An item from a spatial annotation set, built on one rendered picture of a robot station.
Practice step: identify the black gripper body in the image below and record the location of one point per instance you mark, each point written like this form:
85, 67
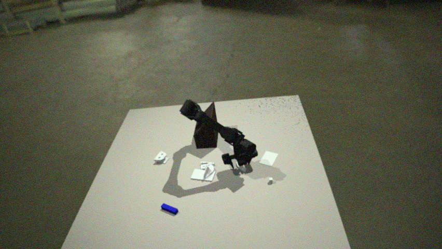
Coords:
227, 158

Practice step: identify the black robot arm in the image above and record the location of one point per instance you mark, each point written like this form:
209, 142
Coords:
192, 111

